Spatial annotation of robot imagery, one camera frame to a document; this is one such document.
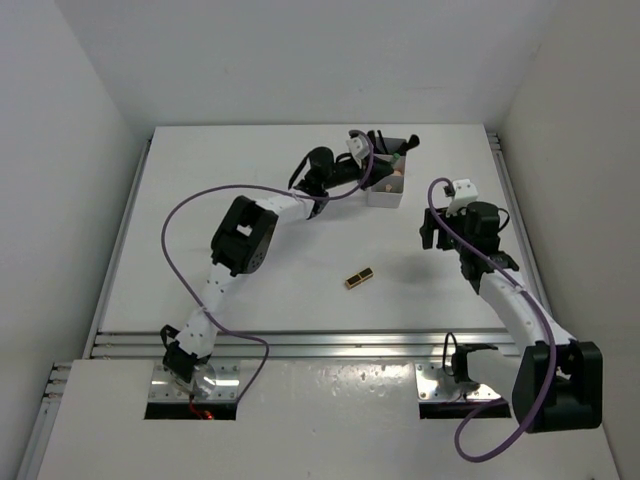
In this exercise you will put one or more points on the white compartment organizer box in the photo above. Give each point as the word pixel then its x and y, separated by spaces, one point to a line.
pixel 387 192

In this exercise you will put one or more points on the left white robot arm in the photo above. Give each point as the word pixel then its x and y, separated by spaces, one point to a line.
pixel 240 244

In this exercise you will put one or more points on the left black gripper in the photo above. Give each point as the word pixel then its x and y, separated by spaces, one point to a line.
pixel 379 169

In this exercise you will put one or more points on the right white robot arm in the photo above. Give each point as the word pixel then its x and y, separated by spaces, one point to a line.
pixel 565 374

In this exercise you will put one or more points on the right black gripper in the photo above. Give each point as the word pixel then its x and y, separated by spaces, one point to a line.
pixel 427 232

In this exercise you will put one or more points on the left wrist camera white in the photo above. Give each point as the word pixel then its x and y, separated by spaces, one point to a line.
pixel 359 147

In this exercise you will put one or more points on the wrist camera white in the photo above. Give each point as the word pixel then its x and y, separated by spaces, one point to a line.
pixel 359 147
pixel 460 194

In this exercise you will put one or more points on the metal base plate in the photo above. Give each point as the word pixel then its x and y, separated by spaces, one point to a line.
pixel 434 386
pixel 214 382

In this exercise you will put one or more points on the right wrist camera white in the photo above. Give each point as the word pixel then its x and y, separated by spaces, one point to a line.
pixel 460 194

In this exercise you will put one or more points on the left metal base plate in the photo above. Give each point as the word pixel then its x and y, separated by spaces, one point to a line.
pixel 214 382

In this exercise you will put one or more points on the aluminium table frame rail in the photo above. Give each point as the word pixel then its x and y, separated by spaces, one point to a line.
pixel 283 345

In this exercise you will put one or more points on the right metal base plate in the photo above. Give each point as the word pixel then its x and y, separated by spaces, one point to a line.
pixel 434 386

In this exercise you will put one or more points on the black gold lipstick case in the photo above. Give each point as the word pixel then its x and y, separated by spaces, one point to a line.
pixel 359 278

